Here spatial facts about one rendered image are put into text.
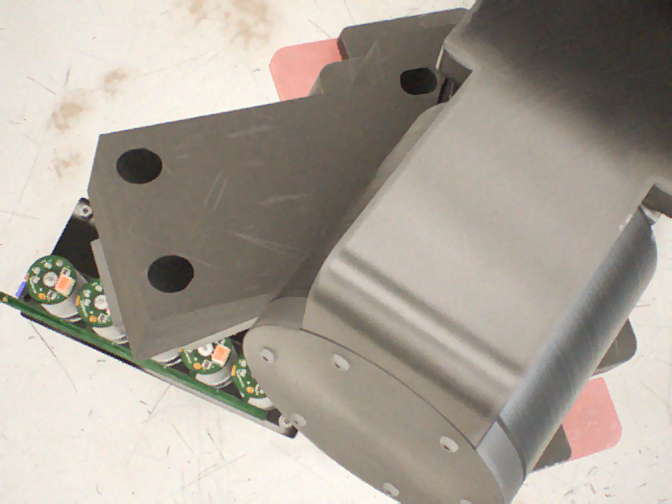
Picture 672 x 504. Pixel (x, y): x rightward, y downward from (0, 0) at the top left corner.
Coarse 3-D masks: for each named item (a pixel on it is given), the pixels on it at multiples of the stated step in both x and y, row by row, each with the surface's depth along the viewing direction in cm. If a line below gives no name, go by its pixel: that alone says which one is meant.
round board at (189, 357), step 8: (216, 344) 60; (224, 344) 60; (184, 352) 60; (192, 352) 60; (184, 360) 60; (192, 360) 60; (200, 360) 60; (208, 360) 60; (192, 368) 60; (200, 368) 60; (208, 368) 60; (216, 368) 60
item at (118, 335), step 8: (104, 296) 61; (96, 304) 61; (104, 304) 61; (96, 328) 61; (104, 328) 61; (112, 328) 61; (120, 328) 62; (104, 336) 63; (112, 336) 63; (120, 336) 63
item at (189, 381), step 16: (16, 304) 61; (48, 320) 61; (64, 320) 61; (80, 336) 60; (96, 336) 60; (112, 352) 60; (128, 352) 60; (160, 368) 60; (192, 384) 60; (224, 400) 59; (240, 400) 59; (256, 416) 59
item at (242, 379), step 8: (240, 360) 60; (240, 368) 60; (248, 368) 60; (232, 376) 60; (240, 376) 60; (248, 376) 60; (240, 384) 60; (248, 384) 60; (256, 384) 60; (248, 392) 60; (256, 392) 60
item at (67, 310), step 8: (48, 280) 61; (56, 280) 61; (80, 280) 62; (80, 288) 62; (40, 296) 61; (72, 296) 61; (56, 304) 61; (64, 304) 62; (72, 304) 62; (56, 312) 63; (64, 312) 63; (72, 312) 63; (72, 320) 65
